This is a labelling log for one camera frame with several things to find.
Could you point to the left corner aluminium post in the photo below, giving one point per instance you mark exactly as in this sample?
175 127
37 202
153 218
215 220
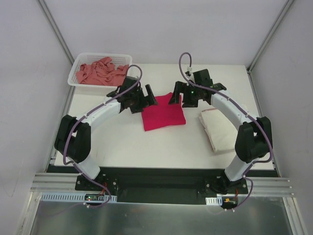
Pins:
56 31

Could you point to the left white cable duct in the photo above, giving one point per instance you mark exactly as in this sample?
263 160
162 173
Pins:
77 197

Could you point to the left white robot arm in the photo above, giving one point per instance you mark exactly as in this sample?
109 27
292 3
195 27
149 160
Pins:
73 139

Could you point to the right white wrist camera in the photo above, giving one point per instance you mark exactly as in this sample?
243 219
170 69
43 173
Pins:
188 72

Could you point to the white plastic basket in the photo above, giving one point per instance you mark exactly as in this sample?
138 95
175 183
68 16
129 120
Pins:
89 57

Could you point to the salmon pink t shirt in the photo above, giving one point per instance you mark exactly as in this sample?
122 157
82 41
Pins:
102 73

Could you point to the right white cable duct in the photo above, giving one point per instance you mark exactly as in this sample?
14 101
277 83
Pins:
214 201

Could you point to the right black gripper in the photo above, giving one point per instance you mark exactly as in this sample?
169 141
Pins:
184 94

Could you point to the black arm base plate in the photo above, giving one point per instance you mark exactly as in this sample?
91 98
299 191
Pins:
160 185

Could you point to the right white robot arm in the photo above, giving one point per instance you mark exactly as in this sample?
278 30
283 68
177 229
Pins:
254 138

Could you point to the white cable duct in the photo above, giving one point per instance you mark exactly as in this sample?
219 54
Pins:
77 197
214 201

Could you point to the folded white t shirt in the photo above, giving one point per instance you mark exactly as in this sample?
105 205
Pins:
221 127

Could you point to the corner aluminium post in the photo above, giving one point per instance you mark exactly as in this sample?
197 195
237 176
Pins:
274 27
56 31

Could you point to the right corner aluminium post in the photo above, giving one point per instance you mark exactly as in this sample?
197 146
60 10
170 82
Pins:
274 27

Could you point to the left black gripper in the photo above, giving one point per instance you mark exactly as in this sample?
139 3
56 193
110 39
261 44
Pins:
142 101

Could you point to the magenta t shirt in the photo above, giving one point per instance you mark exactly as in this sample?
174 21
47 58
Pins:
163 115

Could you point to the aluminium front rail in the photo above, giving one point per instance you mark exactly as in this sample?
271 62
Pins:
65 182

